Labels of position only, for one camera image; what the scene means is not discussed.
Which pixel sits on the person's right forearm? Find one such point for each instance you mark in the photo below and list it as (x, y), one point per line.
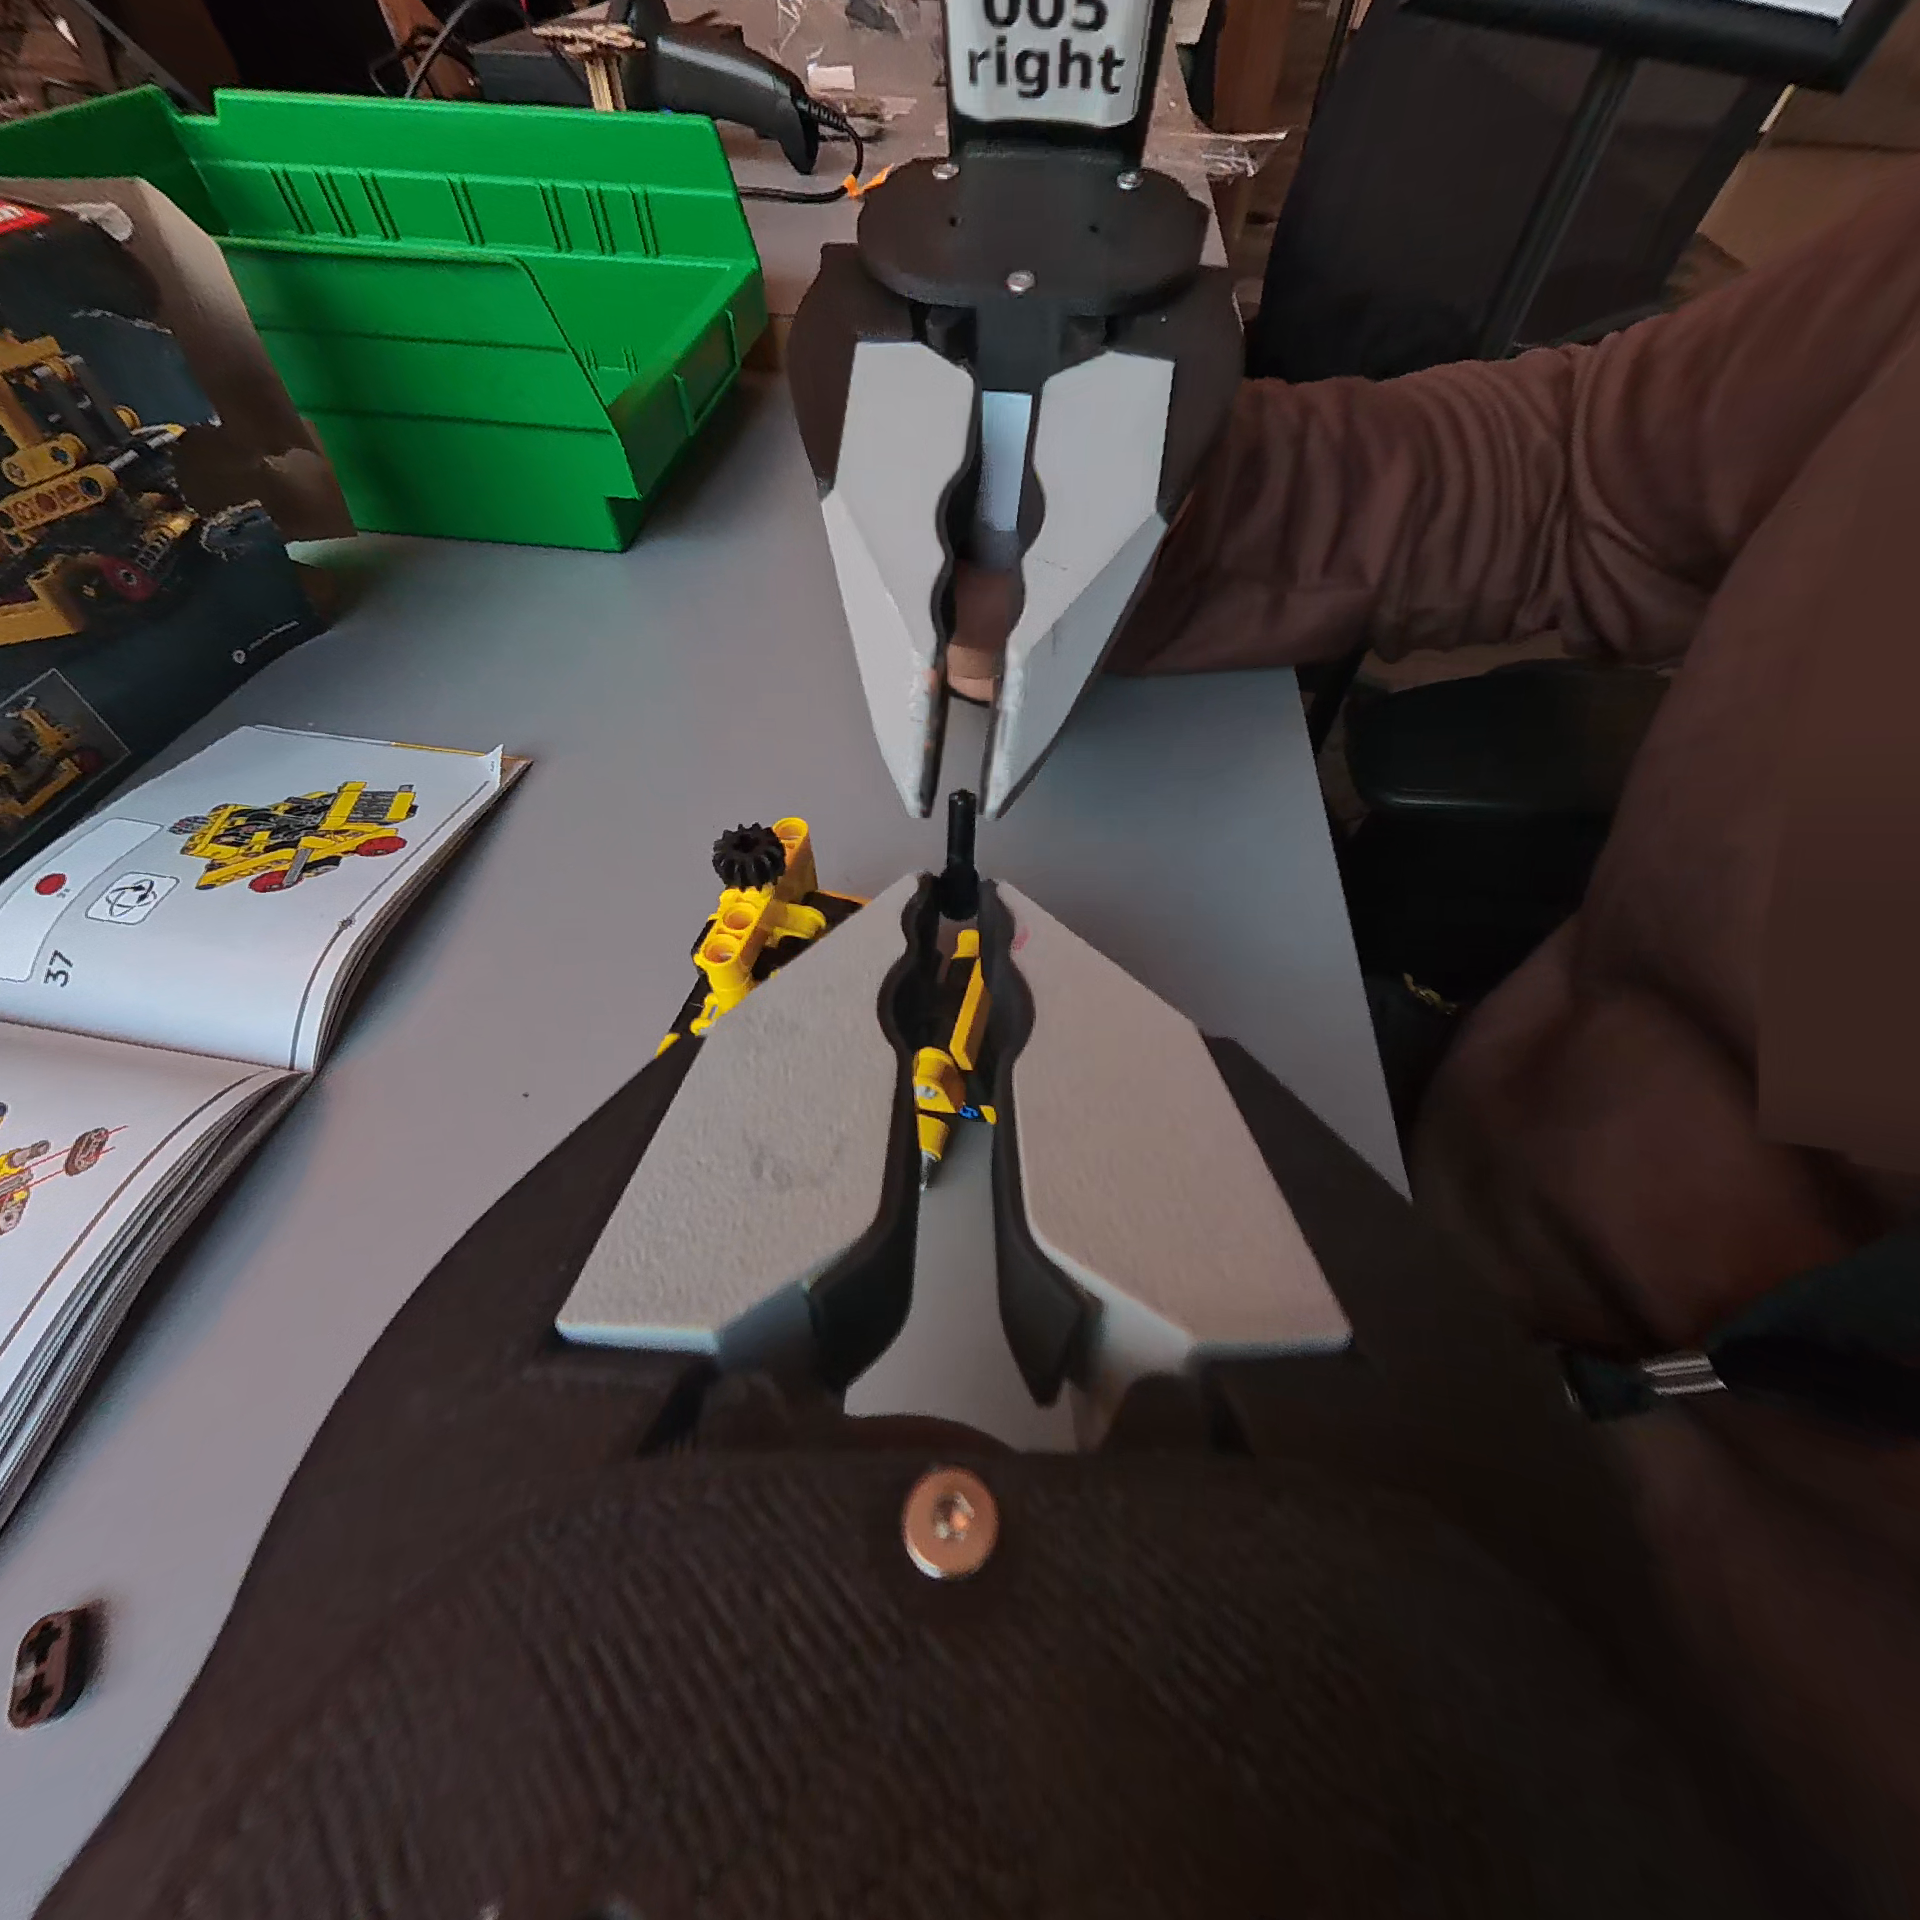
(1425, 482)

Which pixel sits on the yellow black lego model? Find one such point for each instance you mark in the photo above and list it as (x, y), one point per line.
(748, 932)

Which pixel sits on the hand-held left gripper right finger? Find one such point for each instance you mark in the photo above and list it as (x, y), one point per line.
(1171, 1186)

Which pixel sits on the person's right hand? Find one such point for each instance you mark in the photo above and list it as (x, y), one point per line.
(977, 654)

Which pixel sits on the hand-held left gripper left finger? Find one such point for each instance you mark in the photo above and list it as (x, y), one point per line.
(748, 1170)

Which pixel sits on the person's brown sweater torso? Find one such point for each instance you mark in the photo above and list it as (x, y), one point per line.
(1650, 1048)

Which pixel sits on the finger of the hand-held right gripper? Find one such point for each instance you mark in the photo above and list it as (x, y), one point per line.
(1094, 482)
(892, 495)

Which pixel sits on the dark lego set box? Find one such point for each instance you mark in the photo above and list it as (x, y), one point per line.
(107, 495)

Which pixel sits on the dark grey flat box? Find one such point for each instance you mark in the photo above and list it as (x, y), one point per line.
(535, 65)

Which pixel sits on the black lego pin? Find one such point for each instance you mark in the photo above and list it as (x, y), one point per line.
(962, 841)

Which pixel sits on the small black lego beam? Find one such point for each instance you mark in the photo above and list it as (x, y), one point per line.
(58, 1666)

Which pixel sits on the black office chair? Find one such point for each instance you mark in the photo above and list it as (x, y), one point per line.
(1396, 195)

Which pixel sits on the open lego instruction booklet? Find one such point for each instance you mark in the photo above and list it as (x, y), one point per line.
(257, 899)

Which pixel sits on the green plastic bin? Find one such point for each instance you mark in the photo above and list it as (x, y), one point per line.
(496, 331)

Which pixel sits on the black framed sign stand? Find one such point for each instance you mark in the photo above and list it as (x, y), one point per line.
(1574, 195)

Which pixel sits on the grey barcode scanner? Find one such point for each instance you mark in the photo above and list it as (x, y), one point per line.
(736, 84)

